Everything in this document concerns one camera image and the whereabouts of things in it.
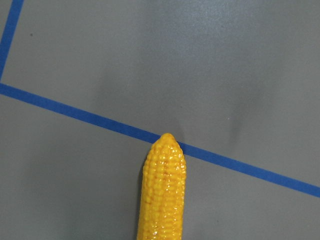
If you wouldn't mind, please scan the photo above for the yellow plastic corn cob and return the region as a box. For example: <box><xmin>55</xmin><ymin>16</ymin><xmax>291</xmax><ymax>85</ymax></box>
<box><xmin>136</xmin><ymin>133</ymin><xmax>187</xmax><ymax>240</ymax></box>

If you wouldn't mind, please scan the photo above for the brown table mat blue grid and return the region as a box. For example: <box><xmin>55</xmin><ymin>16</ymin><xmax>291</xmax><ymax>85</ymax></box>
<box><xmin>0</xmin><ymin>0</ymin><xmax>320</xmax><ymax>240</ymax></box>

